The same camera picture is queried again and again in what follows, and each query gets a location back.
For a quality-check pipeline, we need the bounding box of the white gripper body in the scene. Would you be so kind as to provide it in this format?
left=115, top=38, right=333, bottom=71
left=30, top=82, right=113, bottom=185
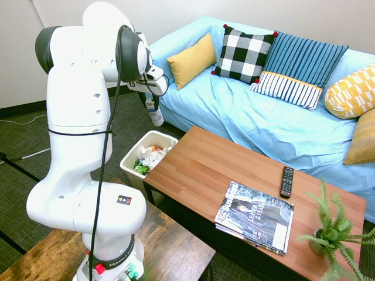
left=127, top=64, right=169, bottom=98

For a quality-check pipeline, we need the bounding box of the silver blue drink can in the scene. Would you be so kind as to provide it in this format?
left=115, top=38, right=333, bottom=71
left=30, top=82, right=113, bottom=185
left=145, top=98, right=165, bottom=128

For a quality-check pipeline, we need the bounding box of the crumpled white paper trash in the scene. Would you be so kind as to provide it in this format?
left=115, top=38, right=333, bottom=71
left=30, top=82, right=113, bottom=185
left=137, top=145, right=174, bottom=172

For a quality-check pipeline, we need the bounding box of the white plastic trash bin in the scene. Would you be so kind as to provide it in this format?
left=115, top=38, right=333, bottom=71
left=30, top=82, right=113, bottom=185
left=119, top=130, right=179, bottom=205

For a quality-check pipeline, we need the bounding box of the plain yellow pillow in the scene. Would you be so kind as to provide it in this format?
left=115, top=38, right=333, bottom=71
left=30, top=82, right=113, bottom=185
left=166, top=32, right=218, bottom=91

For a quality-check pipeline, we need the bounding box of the green snack wrapper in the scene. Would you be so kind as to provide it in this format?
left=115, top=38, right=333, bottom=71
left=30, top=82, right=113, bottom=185
left=134, top=158, right=151, bottom=176

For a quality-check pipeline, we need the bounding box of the brown wooden coffee table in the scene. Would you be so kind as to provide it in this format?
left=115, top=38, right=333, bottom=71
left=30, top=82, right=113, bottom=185
left=142, top=125, right=367, bottom=281

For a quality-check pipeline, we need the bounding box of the black white checkered pillow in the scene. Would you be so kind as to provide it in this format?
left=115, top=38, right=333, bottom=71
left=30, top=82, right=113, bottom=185
left=210, top=23, right=279, bottom=85

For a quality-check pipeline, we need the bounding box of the sofa with light blue cover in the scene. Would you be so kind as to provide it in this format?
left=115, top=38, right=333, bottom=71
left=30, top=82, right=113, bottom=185
left=146, top=16, right=375, bottom=225

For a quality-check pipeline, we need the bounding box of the black stand leg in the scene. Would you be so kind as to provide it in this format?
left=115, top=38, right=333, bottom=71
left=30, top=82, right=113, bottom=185
left=0, top=151, right=41, bottom=183
left=0, top=230, right=28, bottom=256

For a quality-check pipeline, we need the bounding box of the rustic dark wooden table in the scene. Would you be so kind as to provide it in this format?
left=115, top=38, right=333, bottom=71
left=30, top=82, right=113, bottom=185
left=0, top=177, right=216, bottom=281

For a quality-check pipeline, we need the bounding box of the stack of magazines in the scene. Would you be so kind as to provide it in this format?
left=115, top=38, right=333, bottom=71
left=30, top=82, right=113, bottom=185
left=214, top=180, right=295, bottom=254

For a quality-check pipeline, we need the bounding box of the blue striped pillow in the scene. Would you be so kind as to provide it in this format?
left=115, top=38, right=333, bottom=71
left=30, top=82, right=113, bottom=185
left=248, top=30, right=350, bottom=112

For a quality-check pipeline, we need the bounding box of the magazine under cover magazine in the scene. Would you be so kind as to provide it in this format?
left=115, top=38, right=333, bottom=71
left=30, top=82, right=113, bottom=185
left=215, top=222, right=287, bottom=257

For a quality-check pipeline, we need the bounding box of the black TV remote control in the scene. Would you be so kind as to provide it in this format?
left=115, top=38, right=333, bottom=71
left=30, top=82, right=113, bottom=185
left=279, top=166, right=295, bottom=200

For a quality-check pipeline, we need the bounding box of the yellow white patterned pillow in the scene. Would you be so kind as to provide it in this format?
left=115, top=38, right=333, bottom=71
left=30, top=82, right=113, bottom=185
left=324, top=63, right=375, bottom=120

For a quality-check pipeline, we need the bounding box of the mustard woven pillow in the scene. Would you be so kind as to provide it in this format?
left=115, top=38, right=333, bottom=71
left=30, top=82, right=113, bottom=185
left=343, top=108, right=375, bottom=166

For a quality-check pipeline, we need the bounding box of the grey metal plant pot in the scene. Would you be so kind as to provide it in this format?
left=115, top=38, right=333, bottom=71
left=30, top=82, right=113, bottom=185
left=308, top=228, right=330, bottom=257

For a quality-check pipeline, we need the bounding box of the green fern plant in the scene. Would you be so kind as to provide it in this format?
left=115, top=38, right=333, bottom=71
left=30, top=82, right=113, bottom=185
left=295, top=177, right=375, bottom=281

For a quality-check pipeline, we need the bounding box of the thin light floor wire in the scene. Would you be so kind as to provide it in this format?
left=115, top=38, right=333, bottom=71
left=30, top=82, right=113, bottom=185
left=0, top=114, right=48, bottom=126

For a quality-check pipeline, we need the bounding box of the white floor cable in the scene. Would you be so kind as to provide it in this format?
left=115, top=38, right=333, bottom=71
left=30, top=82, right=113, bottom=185
left=21, top=148, right=52, bottom=160

